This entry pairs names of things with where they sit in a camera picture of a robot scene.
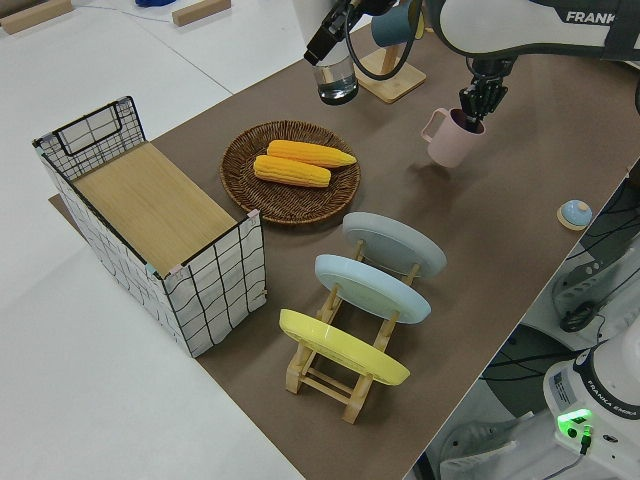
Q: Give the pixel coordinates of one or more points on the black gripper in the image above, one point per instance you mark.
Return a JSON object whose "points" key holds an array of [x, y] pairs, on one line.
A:
{"points": [[375, 5], [487, 80]]}

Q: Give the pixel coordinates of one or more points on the blue object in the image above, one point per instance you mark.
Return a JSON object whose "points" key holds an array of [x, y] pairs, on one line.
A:
{"points": [[155, 2]]}

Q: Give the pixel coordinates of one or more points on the wooden mug tree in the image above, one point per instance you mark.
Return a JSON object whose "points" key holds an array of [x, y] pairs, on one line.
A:
{"points": [[395, 85]]}

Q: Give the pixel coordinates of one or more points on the yellow corn cob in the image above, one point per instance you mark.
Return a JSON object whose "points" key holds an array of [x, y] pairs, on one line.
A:
{"points": [[292, 172], [315, 152]]}

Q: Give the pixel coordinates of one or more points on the yellow plate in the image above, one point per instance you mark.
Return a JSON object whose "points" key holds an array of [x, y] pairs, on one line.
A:
{"points": [[340, 345]]}

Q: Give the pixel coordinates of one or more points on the round wicker basket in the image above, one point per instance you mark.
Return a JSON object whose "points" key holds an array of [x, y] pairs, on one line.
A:
{"points": [[290, 202]]}

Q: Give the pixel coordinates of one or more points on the brown table mat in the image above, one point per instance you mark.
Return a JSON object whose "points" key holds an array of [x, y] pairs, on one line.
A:
{"points": [[475, 250]]}

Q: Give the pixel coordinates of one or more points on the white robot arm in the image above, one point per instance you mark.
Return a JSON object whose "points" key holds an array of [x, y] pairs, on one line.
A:
{"points": [[610, 395], [525, 25]]}

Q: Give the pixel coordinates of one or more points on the pink mug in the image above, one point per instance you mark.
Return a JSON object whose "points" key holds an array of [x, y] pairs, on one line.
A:
{"points": [[445, 145]]}

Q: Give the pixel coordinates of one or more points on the light blue plate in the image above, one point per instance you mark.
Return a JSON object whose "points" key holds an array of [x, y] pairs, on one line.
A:
{"points": [[365, 285]]}

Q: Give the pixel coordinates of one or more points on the grey plate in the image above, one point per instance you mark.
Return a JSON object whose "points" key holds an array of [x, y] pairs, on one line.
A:
{"points": [[390, 240]]}

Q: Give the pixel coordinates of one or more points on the wooden plate rack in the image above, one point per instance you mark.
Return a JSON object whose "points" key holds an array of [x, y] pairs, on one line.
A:
{"points": [[356, 400]]}

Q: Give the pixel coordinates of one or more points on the light wooden block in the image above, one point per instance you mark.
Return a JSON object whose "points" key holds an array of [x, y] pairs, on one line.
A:
{"points": [[200, 12], [35, 17]]}

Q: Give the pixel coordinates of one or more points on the teal blue mug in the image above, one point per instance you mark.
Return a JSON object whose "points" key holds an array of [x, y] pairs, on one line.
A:
{"points": [[390, 27]]}

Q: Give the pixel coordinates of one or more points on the white metal robot stand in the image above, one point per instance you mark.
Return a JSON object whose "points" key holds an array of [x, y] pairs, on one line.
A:
{"points": [[575, 290]]}

